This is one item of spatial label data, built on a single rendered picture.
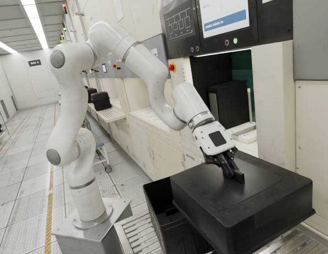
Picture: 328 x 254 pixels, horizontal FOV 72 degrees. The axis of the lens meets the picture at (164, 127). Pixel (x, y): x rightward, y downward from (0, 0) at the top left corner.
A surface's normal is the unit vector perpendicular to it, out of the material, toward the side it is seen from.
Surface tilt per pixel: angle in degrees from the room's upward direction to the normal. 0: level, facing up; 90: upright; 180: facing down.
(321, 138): 90
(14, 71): 90
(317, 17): 90
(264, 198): 0
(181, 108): 80
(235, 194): 0
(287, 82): 90
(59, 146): 69
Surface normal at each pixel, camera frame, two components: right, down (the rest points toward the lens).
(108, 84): 0.42, 0.19
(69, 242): -0.33, 0.33
